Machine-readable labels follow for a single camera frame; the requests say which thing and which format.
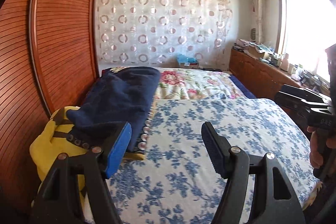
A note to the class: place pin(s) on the navy T-shirt orange print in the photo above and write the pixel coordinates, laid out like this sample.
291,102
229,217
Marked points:
123,96

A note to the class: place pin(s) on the blue tissue box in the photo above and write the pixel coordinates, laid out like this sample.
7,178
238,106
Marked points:
187,62

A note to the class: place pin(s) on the yellow cloth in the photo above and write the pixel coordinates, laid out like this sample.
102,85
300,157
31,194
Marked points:
53,141

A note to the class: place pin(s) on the floral pink bed blanket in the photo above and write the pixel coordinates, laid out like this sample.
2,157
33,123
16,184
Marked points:
196,84

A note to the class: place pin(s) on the white bottle on sideboard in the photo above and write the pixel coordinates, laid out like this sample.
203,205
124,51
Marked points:
285,63

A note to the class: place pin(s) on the wooden sideboard cabinet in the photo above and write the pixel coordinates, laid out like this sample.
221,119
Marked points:
261,79

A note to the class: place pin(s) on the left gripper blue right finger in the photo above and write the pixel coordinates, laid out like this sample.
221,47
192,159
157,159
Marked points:
218,149

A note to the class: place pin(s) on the sheer circle-patterned curtain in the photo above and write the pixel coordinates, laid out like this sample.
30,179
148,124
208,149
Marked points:
156,32

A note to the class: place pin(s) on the dark circle-patterned cloth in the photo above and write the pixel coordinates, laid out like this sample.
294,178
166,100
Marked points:
92,127

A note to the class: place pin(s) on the clutter pile on sideboard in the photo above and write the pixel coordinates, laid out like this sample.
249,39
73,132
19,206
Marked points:
253,49

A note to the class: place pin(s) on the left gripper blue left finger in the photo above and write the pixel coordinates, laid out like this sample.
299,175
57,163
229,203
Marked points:
116,146

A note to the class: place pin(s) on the window side curtain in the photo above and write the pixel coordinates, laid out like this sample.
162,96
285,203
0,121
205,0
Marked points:
258,20

